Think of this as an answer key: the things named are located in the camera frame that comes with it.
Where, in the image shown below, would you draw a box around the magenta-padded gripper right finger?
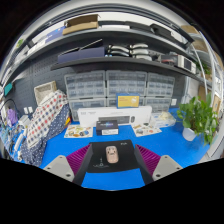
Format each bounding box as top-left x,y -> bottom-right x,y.
133,143 -> 184,186

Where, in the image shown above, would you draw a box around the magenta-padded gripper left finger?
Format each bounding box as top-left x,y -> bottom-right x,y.
43,143 -> 94,187

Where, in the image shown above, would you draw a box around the black mouse pad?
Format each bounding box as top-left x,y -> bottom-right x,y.
87,139 -> 143,174

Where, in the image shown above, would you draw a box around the small black mouse box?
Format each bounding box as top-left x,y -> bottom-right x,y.
95,119 -> 120,136

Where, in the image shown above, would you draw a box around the navy polka dot cloth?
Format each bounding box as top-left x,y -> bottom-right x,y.
20,103 -> 71,168

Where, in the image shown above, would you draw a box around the colourful sticker sheet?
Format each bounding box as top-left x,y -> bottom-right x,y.
131,122 -> 163,138
63,124 -> 94,139

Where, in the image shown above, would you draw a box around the red blue checkered cloth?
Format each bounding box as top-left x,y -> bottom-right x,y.
26,89 -> 69,149

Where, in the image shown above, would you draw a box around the white plastic bottles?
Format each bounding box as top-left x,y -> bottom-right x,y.
18,114 -> 32,129

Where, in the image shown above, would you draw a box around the green potted plant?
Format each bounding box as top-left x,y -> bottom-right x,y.
175,93 -> 219,146

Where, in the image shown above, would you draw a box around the long white keyboard box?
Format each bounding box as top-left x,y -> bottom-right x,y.
77,105 -> 153,128

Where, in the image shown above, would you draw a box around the grey drawer cabinet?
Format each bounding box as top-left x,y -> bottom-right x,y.
146,72 -> 176,98
106,96 -> 118,108
64,70 -> 107,101
105,69 -> 148,98
143,96 -> 173,113
68,98 -> 108,122

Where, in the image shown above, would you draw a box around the purple bag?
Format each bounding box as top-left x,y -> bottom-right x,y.
6,108 -> 19,127

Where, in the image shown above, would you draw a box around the yellow card box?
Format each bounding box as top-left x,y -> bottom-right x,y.
116,93 -> 141,109

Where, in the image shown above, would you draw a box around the cream woven basket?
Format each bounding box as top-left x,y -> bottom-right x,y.
33,80 -> 58,106

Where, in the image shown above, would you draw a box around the teal tool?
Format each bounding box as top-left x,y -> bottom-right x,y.
3,82 -> 14,97

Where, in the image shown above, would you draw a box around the grey pegboard panel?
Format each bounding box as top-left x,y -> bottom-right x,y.
9,53 -> 108,118

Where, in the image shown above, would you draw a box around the dark wall shelf unit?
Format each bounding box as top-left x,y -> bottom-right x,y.
0,13 -> 221,84

